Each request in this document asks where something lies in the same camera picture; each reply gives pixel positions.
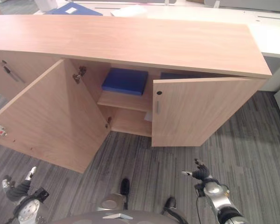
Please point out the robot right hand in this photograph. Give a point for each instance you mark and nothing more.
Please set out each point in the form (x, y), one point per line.
(201, 173)

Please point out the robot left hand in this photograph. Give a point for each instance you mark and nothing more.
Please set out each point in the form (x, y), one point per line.
(17, 190)

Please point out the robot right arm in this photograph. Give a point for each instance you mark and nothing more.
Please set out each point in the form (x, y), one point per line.
(221, 200)

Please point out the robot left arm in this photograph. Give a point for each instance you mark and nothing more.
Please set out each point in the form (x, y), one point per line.
(29, 208)

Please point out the wide open wooden cabinet door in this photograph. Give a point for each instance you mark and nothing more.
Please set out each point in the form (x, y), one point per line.
(51, 116)

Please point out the metal cabinet door hinge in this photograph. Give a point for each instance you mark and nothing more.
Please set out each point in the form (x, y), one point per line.
(108, 122)
(79, 73)

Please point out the blue folder lying flat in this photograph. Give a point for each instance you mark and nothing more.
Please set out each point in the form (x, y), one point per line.
(124, 80)

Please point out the light wood office cabinet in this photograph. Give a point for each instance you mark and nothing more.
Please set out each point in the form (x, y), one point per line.
(130, 39)

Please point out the white office desk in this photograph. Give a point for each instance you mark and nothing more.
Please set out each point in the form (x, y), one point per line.
(266, 30)

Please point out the blue folder with white label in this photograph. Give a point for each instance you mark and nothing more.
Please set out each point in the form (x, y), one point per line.
(84, 10)

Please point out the robot right leg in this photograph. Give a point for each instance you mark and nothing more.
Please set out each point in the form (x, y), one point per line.
(170, 205)

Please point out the robot leg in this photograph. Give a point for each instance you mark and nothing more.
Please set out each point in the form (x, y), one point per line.
(170, 205)
(116, 200)

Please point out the wooden door with round lock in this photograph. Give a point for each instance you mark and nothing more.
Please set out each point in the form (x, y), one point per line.
(189, 112)

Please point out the robot left leg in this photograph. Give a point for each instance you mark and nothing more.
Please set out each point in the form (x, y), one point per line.
(116, 200)

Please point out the round black door lock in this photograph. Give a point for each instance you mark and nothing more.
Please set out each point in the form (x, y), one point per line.
(159, 93)

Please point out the white paper sheet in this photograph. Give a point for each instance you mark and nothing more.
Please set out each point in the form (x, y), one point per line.
(127, 11)

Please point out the white box on desk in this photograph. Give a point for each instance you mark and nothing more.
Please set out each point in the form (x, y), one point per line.
(46, 5)

